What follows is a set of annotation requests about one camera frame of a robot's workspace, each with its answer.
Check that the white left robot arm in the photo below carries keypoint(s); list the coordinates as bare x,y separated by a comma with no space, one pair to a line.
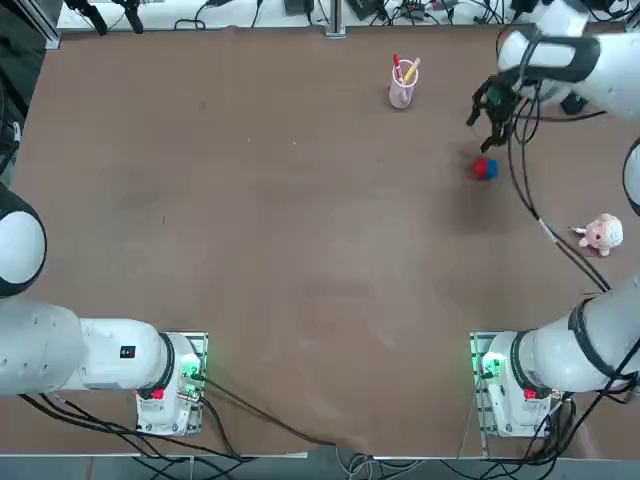
100,355

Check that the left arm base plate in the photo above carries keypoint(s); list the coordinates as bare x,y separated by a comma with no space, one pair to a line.
200,345

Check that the clear pink plastic cup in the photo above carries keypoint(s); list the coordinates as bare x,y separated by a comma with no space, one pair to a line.
401,97

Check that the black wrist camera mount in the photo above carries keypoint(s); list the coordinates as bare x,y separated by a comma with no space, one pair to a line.
574,104

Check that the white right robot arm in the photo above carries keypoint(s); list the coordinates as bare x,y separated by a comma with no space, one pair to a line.
555,47

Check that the red capped white marker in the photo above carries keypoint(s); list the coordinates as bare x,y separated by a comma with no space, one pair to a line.
397,62

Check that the aluminium profile post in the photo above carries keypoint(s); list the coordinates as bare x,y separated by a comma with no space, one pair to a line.
336,20

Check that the pink plush pig toy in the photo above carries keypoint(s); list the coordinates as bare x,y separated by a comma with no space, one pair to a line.
605,232

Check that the long black power box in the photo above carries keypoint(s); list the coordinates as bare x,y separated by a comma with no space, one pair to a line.
367,7

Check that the blue magnetic block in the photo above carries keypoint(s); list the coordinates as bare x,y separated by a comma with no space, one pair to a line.
494,170

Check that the yellow marker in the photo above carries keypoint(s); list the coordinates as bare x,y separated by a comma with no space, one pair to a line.
412,70

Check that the small black power brick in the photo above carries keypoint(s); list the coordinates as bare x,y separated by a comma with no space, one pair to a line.
299,6

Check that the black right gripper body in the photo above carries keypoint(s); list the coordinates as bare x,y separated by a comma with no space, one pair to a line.
505,97

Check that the black clamp leg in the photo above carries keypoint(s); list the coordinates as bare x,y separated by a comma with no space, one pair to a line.
132,15
92,15

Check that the red magnetic block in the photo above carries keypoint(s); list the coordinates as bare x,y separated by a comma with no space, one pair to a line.
480,168

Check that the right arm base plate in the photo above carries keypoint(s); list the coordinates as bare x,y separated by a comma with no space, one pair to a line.
477,350

